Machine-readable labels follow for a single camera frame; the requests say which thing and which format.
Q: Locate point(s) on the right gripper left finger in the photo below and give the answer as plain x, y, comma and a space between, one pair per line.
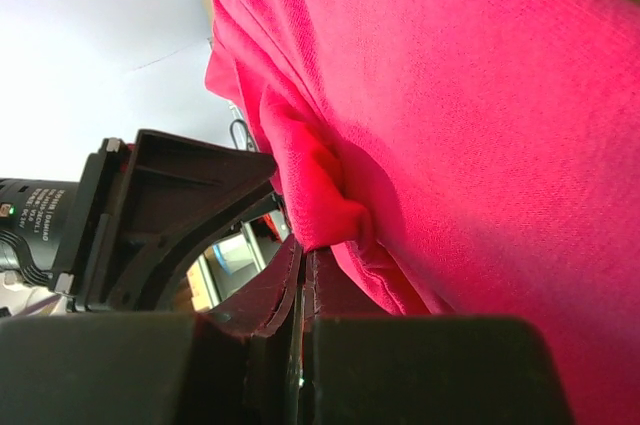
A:
236, 364

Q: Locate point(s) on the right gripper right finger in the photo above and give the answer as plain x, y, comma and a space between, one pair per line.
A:
362, 365

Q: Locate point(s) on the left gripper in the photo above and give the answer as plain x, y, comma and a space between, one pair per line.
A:
142, 214

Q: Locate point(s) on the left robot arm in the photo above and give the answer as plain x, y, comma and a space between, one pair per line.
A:
32, 224

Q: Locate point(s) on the pink t shirt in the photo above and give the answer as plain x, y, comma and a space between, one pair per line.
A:
461, 156

